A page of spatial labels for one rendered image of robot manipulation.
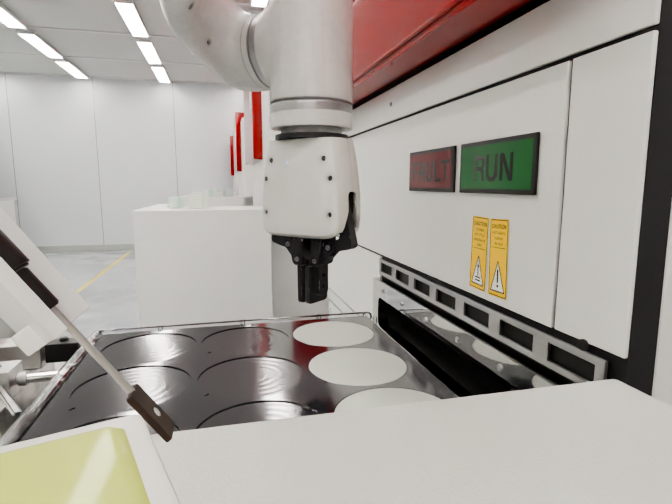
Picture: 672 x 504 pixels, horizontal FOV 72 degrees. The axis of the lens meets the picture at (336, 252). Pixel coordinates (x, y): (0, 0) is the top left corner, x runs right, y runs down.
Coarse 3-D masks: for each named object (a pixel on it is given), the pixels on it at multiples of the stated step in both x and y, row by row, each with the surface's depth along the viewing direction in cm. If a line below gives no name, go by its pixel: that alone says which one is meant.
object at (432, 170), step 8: (440, 152) 51; (448, 152) 49; (416, 160) 57; (424, 160) 55; (432, 160) 53; (440, 160) 51; (448, 160) 49; (416, 168) 57; (424, 168) 55; (432, 168) 53; (440, 168) 51; (448, 168) 49; (416, 176) 57; (424, 176) 55; (432, 176) 53; (440, 176) 51; (448, 176) 49; (416, 184) 57; (424, 184) 55; (432, 184) 53; (440, 184) 51; (448, 184) 49
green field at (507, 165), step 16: (496, 144) 41; (512, 144) 39; (528, 144) 37; (464, 160) 46; (480, 160) 43; (496, 160) 41; (512, 160) 39; (528, 160) 37; (464, 176) 46; (480, 176) 43; (496, 176) 41; (512, 176) 39; (528, 176) 37
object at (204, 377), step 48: (144, 336) 57; (192, 336) 57; (240, 336) 57; (288, 336) 57; (384, 336) 57; (96, 384) 44; (144, 384) 44; (192, 384) 43; (240, 384) 44; (288, 384) 44; (336, 384) 43; (384, 384) 43; (432, 384) 43; (48, 432) 35
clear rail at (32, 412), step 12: (96, 336) 57; (72, 360) 48; (60, 372) 45; (72, 372) 47; (48, 384) 43; (60, 384) 43; (48, 396) 41; (36, 408) 38; (24, 420) 36; (12, 432) 34; (24, 432) 35
